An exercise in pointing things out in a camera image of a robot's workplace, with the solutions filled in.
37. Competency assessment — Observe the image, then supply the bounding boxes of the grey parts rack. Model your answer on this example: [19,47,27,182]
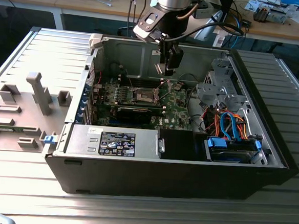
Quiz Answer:
[0,69,75,156]

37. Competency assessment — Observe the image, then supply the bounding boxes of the thin metal locking lever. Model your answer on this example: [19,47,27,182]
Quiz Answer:
[123,68,137,90]
[154,79,166,93]

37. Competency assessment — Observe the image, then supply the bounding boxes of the silver CPU green edge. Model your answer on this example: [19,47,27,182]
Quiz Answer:
[153,62,167,75]

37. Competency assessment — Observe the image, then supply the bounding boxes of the black upright box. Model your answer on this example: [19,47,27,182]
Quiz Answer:
[217,0,234,26]

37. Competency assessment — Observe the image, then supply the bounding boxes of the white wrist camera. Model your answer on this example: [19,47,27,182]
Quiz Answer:
[132,9,168,44]

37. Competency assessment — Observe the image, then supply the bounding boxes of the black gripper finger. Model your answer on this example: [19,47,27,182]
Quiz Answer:
[158,35,172,65]
[164,45,185,77]

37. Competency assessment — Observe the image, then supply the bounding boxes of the black PC case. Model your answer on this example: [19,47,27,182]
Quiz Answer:
[42,30,299,210]

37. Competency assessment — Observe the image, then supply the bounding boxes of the silver metal drive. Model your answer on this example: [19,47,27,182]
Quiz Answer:
[270,5,288,25]

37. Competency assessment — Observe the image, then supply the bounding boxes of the black graphics card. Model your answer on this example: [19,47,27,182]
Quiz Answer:
[115,105,153,126]

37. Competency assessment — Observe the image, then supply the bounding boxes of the small white box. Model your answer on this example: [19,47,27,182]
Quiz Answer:
[212,34,226,48]

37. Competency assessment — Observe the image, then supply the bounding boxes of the silver metal drive cage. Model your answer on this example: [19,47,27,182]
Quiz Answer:
[194,56,252,109]

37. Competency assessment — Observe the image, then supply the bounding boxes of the thin red wire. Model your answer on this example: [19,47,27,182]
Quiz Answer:
[88,71,103,86]

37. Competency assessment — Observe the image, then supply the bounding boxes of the blue flat data wire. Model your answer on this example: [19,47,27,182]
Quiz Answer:
[218,111,233,140]
[225,113,244,143]

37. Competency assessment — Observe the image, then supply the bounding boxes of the blue network cable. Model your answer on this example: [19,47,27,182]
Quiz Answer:
[232,16,246,50]

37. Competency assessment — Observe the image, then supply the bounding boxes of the silver power supply unit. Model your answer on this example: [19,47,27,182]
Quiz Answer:
[63,123,164,161]

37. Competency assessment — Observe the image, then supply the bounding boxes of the green RAM stick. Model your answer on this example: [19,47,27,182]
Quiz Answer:
[0,126,19,134]

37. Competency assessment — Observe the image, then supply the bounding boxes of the green motherboard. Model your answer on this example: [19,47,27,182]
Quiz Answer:
[94,75,196,133]

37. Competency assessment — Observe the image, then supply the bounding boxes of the orange power wire bundle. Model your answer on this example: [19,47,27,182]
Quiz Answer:
[211,110,254,141]

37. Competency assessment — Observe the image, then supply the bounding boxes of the wooden desk white frame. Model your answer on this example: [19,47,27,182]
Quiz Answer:
[212,0,299,48]
[0,0,158,37]

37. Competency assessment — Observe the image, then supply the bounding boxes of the black RAM slot white clips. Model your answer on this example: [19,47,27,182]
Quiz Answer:
[117,79,165,90]
[101,97,166,111]
[118,75,165,84]

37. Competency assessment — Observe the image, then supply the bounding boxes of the thick black camera cable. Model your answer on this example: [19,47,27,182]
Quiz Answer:
[169,18,246,46]

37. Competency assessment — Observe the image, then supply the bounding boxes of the hard disk in blue carrier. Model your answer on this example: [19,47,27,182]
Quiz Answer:
[204,136,263,166]

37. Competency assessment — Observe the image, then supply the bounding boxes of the CPU socket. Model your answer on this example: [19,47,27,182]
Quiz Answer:
[131,86,162,105]

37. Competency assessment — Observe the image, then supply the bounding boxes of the black finned heat sink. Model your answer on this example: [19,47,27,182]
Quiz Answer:
[253,3,272,24]

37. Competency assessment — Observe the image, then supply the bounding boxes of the blue plastic case latch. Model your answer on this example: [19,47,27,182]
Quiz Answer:
[43,134,58,146]

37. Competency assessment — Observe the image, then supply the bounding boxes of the metal socket cover frame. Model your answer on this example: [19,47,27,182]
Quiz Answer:
[157,79,174,105]

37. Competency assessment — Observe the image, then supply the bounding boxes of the beige case release handle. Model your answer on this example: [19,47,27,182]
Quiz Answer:
[88,33,104,50]

